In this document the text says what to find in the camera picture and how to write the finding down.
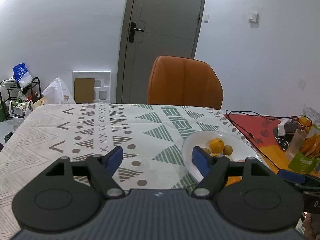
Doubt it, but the large orange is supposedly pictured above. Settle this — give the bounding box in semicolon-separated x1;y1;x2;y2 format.
225;176;242;187
209;138;225;153

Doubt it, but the white power adapter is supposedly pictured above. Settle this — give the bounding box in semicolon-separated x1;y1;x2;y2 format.
277;119;298;137

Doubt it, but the orange leather chair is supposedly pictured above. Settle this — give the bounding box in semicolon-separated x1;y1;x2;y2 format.
147;55;223;109

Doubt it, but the brown cardboard piece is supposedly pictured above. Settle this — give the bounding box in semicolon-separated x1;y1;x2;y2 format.
74;78;95;103

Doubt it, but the small wall panel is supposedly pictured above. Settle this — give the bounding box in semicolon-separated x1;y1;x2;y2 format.
203;14;210;23

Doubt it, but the white plastic bag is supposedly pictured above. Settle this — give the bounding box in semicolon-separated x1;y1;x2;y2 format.
42;77;75;104

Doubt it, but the dried mango snack bag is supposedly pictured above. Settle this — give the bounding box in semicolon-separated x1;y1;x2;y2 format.
288;125;319;174

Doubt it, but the white foam packaging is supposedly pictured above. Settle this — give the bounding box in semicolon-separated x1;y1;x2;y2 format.
72;71;111;103

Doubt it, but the patterned white tablecloth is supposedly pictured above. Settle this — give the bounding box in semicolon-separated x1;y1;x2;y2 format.
1;103;245;239

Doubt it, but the blue white bag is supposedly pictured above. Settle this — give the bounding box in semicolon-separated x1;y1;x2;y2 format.
12;63;33;89

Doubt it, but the white enamel plate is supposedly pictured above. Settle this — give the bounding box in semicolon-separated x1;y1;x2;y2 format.
182;131;264;182

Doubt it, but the green-brown round fruit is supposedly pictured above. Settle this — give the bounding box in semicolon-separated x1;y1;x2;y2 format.
222;145;233;155
202;148;211;155

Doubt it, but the white wall switch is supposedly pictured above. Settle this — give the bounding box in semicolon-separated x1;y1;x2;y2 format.
248;11;259;28

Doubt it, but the red orange mat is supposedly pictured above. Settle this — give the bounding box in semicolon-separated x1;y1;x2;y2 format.
224;111;289;173

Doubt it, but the person's right hand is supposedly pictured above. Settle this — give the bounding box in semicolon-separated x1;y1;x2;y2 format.
302;213;319;240

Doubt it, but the green bag on floor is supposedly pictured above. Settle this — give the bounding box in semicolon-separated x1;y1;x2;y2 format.
0;98;11;122

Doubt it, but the black cable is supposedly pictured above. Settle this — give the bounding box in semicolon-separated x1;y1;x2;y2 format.
224;109;313;170

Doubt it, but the grey door with handle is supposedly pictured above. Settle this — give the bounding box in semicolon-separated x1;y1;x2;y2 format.
116;0;205;103

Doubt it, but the black metal rack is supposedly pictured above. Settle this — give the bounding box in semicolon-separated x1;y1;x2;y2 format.
1;77;43;112

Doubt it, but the translucent plastic cup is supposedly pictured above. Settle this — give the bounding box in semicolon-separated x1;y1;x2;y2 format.
285;129;307;161

